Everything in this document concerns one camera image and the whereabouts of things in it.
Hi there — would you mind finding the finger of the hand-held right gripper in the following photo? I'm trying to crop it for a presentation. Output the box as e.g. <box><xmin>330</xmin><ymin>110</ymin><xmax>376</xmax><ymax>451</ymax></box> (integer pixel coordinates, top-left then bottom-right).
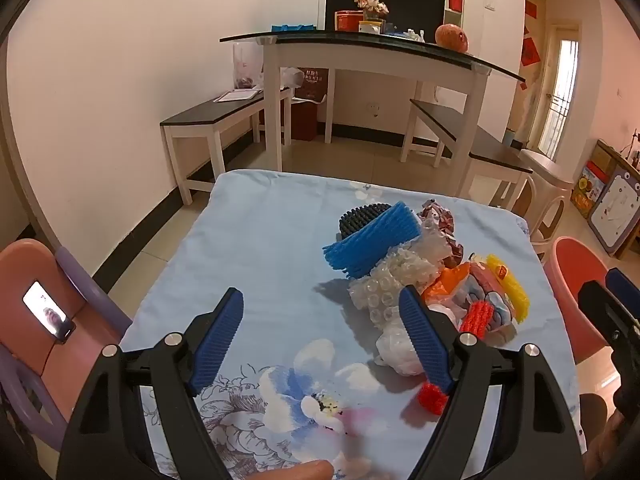
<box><xmin>577</xmin><ymin>280</ymin><xmax>640</xmax><ymax>347</ymax></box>
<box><xmin>606</xmin><ymin>267</ymin><xmax>640</xmax><ymax>307</ymax></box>

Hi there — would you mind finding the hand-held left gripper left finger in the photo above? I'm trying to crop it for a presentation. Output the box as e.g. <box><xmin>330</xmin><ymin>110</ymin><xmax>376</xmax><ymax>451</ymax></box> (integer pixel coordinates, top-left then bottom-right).
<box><xmin>55</xmin><ymin>287</ymin><xmax>245</xmax><ymax>480</ymax></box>

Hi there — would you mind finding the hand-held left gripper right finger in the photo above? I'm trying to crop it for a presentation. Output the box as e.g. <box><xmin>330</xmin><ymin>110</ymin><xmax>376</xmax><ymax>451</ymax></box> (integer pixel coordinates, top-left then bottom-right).
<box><xmin>398</xmin><ymin>285</ymin><xmax>586</xmax><ymax>480</ymax></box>

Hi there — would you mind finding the white plastic bag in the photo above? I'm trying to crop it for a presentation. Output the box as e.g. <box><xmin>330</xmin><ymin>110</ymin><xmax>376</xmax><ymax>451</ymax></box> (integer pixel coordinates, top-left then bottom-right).
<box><xmin>375</xmin><ymin>310</ymin><xmax>461</xmax><ymax>376</ymax></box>

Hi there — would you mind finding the pink plastic basin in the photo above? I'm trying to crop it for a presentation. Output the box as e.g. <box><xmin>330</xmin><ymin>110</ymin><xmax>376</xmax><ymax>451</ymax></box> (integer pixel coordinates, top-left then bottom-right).
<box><xmin>542</xmin><ymin>236</ymin><xmax>626</xmax><ymax>365</ymax></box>

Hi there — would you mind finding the red foam net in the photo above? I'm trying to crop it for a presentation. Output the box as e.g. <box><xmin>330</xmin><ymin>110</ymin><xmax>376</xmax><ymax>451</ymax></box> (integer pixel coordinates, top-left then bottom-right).
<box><xmin>417</xmin><ymin>382</ymin><xmax>451</xmax><ymax>416</ymax></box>
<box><xmin>457</xmin><ymin>300</ymin><xmax>496</xmax><ymax>338</ymax></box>

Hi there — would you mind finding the orange plastic wrapper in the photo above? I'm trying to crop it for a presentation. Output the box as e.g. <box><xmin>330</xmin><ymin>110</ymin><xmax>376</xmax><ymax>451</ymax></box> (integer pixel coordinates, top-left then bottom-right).
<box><xmin>422</xmin><ymin>262</ymin><xmax>473</xmax><ymax>306</ymax></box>

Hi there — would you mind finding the clear bubble wrap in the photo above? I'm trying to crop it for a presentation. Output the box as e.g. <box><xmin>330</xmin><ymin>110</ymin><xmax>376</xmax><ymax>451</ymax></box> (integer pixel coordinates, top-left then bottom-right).
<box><xmin>348</xmin><ymin>220</ymin><xmax>453</xmax><ymax>328</ymax></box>

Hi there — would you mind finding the yellow foam net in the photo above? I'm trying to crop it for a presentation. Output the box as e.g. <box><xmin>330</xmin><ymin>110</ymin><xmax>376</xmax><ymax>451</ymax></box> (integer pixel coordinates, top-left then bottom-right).
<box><xmin>485</xmin><ymin>253</ymin><xmax>531</xmax><ymax>323</ymax></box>

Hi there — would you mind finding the blue foam net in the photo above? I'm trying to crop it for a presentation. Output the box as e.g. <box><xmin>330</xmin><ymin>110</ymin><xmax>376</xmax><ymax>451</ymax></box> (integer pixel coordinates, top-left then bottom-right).
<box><xmin>322</xmin><ymin>201</ymin><xmax>423</xmax><ymax>281</ymax></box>

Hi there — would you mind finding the red-brown wrapper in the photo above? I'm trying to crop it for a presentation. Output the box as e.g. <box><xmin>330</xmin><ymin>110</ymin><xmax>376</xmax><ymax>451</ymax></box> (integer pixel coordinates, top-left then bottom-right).
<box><xmin>417</xmin><ymin>200</ymin><xmax>469</xmax><ymax>268</ymax></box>

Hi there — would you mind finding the black foam net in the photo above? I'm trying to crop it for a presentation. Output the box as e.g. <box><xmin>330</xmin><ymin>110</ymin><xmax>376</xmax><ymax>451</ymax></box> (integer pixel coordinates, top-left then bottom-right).
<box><xmin>338</xmin><ymin>202</ymin><xmax>396</xmax><ymax>238</ymax></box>

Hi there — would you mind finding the person's left hand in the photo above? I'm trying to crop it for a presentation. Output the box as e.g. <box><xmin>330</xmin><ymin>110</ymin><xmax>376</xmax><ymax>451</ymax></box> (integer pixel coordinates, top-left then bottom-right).
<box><xmin>247</xmin><ymin>460</ymin><xmax>335</xmax><ymax>480</ymax></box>

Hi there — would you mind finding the grey children's drawing board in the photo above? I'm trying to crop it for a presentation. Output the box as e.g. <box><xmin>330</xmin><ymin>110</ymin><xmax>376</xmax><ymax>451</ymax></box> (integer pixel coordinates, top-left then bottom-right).
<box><xmin>586</xmin><ymin>167</ymin><xmax>640</xmax><ymax>256</ymax></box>

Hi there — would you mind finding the printed fruit carton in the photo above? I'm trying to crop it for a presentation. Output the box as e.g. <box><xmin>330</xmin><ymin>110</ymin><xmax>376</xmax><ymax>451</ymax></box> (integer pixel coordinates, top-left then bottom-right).
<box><xmin>570</xmin><ymin>160</ymin><xmax>608</xmax><ymax>218</ymax></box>

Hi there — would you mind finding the blue floral cloth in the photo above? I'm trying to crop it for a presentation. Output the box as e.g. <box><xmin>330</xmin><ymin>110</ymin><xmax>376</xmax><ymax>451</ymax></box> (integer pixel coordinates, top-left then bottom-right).
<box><xmin>120</xmin><ymin>169</ymin><xmax>583</xmax><ymax>480</ymax></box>

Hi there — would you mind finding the wooden desk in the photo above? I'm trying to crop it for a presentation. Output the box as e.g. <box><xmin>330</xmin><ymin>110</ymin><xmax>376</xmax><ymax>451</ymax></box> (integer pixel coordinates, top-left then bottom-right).
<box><xmin>597</xmin><ymin>139</ymin><xmax>640</xmax><ymax>261</ymax></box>

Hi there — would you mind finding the purple plastic stool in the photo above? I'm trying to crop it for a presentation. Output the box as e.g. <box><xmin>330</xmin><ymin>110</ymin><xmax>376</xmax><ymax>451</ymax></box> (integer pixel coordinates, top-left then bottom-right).
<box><xmin>0</xmin><ymin>246</ymin><xmax>133</xmax><ymax>456</ymax></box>

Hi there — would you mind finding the beige plastic stool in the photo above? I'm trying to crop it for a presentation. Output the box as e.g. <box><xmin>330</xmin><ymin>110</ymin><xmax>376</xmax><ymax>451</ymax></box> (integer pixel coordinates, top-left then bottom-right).
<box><xmin>492</xmin><ymin>149</ymin><xmax>576</xmax><ymax>261</ymax></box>

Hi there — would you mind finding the smartphone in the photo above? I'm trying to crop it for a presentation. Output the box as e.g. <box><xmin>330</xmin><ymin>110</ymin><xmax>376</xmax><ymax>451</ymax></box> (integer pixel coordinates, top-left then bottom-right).
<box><xmin>22</xmin><ymin>280</ymin><xmax>77</xmax><ymax>345</ymax></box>

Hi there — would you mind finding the balcony door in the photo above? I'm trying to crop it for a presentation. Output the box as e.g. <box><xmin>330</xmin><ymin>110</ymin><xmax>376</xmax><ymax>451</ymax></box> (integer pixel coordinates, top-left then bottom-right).
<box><xmin>537</xmin><ymin>20</ymin><xmax>581</xmax><ymax>161</ymax></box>

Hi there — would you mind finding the dark-top white bench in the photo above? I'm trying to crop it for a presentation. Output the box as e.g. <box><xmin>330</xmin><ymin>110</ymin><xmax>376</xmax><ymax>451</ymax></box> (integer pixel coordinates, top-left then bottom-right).
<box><xmin>400</xmin><ymin>99</ymin><xmax>533</xmax><ymax>211</ymax></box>
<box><xmin>160</xmin><ymin>87</ymin><xmax>293</xmax><ymax>206</ymax></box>

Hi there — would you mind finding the red cardboard box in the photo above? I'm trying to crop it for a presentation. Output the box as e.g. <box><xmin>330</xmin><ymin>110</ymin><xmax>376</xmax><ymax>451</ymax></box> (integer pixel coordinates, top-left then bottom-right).
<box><xmin>290</xmin><ymin>100</ymin><xmax>318</xmax><ymax>142</ymax></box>

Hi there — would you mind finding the red diamond paper decoration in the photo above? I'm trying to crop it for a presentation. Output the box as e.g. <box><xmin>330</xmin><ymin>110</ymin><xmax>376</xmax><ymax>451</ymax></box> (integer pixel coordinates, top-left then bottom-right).
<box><xmin>521</xmin><ymin>37</ymin><xmax>543</xmax><ymax>67</ymax></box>

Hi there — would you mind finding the paper sheet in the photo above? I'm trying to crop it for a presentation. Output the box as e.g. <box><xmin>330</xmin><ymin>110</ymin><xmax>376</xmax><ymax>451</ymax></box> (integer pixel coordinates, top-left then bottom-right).
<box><xmin>213</xmin><ymin>89</ymin><xmax>263</xmax><ymax>103</ymax></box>

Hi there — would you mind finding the pale plastic bag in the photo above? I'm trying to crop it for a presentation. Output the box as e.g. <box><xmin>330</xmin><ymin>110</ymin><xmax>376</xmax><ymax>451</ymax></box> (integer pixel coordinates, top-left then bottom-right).
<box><xmin>280</xmin><ymin>66</ymin><xmax>306</xmax><ymax>93</ymax></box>

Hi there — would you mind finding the brown paper gift bag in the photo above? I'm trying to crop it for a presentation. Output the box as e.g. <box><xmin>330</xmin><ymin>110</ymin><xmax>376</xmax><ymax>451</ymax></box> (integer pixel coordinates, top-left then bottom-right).
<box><xmin>298</xmin><ymin>67</ymin><xmax>329</xmax><ymax>103</ymax></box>

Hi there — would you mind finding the translucent shopping bag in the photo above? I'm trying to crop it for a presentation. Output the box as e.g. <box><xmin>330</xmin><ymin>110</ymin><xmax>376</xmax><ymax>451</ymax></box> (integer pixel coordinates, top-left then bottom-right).
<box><xmin>232</xmin><ymin>41</ymin><xmax>263</xmax><ymax>90</ymax></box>

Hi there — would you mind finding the glass-top white dining table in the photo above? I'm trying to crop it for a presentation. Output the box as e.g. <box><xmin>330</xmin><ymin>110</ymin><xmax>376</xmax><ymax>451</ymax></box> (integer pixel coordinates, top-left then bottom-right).
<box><xmin>219</xmin><ymin>30</ymin><xmax>527</xmax><ymax>196</ymax></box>

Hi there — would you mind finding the red pomegranate ornament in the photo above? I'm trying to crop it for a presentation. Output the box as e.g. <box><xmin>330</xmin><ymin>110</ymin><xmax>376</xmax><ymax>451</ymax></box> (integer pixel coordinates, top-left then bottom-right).
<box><xmin>434</xmin><ymin>23</ymin><xmax>471</xmax><ymax>53</ymax></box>

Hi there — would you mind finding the red tin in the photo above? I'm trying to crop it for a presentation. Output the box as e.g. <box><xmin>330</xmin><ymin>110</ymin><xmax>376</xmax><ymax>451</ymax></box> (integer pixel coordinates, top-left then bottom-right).
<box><xmin>334</xmin><ymin>9</ymin><xmax>365</xmax><ymax>31</ymax></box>

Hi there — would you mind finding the black flat screen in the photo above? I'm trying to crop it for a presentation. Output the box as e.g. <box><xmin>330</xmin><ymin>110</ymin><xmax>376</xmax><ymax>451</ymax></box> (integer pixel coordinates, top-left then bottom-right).
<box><xmin>324</xmin><ymin>0</ymin><xmax>446</xmax><ymax>33</ymax></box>

